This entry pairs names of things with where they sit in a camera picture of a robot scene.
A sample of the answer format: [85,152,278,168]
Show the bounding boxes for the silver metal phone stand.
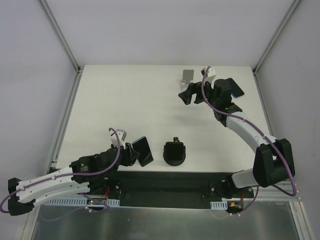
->
[180,69,194,92]

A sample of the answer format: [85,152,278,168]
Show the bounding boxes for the blue edged black phone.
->
[229,78,245,98]

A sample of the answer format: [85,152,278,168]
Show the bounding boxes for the teal edged black phone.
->
[132,136,152,159]

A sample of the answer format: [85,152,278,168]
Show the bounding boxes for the black round base phone stand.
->
[163,137,186,167]

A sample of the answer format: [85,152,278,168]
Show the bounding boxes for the black folding phone stand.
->
[138,155,154,167]

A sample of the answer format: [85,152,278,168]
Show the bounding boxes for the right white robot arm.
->
[178,79,297,199]

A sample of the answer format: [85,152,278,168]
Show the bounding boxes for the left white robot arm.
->
[3,143,140,216]

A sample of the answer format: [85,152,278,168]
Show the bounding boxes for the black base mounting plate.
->
[76,169,260,208]

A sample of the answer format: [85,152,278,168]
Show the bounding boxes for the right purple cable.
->
[201,66,300,198]

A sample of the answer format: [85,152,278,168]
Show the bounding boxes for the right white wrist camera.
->
[201,66,217,84]

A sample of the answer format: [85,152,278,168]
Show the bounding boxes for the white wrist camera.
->
[108,128,127,148]
[201,66,217,84]

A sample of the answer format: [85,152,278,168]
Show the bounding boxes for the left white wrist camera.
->
[108,128,127,148]

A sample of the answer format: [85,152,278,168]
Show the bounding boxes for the left white cable duct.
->
[43,197,120,207]

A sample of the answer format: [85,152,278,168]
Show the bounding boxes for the white cable duct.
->
[43,197,120,207]
[210,200,228,211]

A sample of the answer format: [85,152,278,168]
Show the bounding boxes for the right white cable duct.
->
[210,200,228,211]

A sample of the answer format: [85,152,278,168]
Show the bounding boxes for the right aluminium frame post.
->
[252,0,303,76]

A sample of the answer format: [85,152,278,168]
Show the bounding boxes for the aluminium frame post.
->
[37,0,81,73]
[252,0,303,76]

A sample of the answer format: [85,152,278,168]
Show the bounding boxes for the left aluminium frame post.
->
[37,0,81,73]

